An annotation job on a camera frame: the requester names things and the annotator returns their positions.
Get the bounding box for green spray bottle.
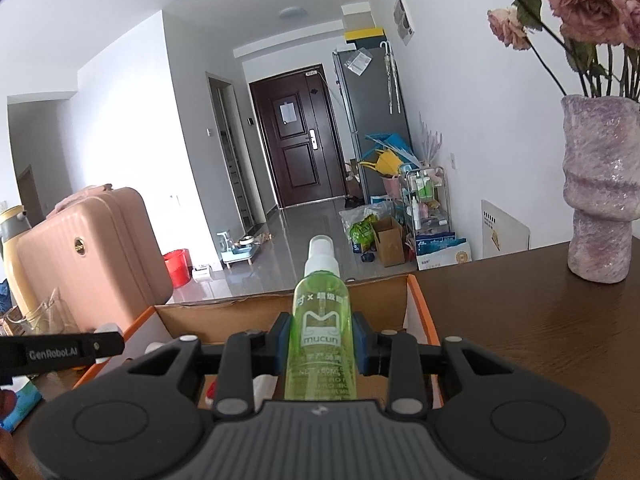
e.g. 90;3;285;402
284;235;357;402

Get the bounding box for person's left hand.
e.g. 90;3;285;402
0;389;16;420

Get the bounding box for blue tissue pack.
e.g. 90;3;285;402
1;376;43;432

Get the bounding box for clear glass cup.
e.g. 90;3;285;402
25;288;78;335

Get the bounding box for red white lint brush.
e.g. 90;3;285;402
204;378;217;408

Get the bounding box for yellow thermos jug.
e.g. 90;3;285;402
1;205;40;318

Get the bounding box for pink hard-shell suitcase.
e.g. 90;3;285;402
16;184;172;332

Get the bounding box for red cardboard box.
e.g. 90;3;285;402
76;274;439;386

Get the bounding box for red bucket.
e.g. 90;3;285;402
163;248;193;288

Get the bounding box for blue white paper box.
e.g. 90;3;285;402
411;232;472;271

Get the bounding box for white leaning board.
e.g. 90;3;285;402
482;200;530;258

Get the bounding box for small brown cardboard box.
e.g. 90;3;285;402
372;217;406;268

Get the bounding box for green plastic bag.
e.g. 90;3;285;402
348;214;378;254

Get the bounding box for metal storage trolley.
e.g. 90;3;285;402
399;166;452;242

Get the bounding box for purple textured vase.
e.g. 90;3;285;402
561;96;639;284

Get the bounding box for dark brown entrance door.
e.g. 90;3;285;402
250;65;346;208

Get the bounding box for grey refrigerator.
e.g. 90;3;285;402
332;41;417;204

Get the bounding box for dried pink roses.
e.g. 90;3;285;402
487;0;639;101

